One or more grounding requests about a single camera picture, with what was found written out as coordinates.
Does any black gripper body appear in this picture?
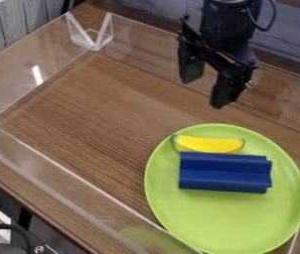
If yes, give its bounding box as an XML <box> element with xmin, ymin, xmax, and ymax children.
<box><xmin>175</xmin><ymin>0</ymin><xmax>261</xmax><ymax>90</ymax></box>

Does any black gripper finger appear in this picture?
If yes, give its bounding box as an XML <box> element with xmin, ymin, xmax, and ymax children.
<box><xmin>210</xmin><ymin>68</ymin><xmax>250</xmax><ymax>109</ymax></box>
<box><xmin>178</xmin><ymin>40</ymin><xmax>205</xmax><ymax>83</ymax></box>

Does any blue ridged block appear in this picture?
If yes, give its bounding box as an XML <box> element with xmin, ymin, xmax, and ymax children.
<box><xmin>179</xmin><ymin>152</ymin><xmax>272</xmax><ymax>193</ymax></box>

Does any green round plate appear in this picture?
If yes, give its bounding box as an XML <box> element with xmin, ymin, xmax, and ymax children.
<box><xmin>143</xmin><ymin>123</ymin><xmax>300</xmax><ymax>254</ymax></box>

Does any yellow banana-shaped toy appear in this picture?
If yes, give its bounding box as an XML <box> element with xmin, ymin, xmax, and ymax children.
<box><xmin>170</xmin><ymin>134</ymin><xmax>245</xmax><ymax>154</ymax></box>

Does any black device with knob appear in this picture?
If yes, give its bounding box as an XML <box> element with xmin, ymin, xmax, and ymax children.
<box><xmin>11</xmin><ymin>221</ymin><xmax>87</xmax><ymax>254</ymax></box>

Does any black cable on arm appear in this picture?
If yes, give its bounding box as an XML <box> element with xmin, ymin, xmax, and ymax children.
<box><xmin>244</xmin><ymin>0</ymin><xmax>277</xmax><ymax>33</ymax></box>

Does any clear acrylic barrier wall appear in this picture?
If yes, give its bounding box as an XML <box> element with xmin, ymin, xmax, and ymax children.
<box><xmin>0</xmin><ymin>11</ymin><xmax>300</xmax><ymax>254</ymax></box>

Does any black cable lower left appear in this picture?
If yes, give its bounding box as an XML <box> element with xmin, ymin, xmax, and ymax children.
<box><xmin>0</xmin><ymin>222</ymin><xmax>25</xmax><ymax>254</ymax></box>

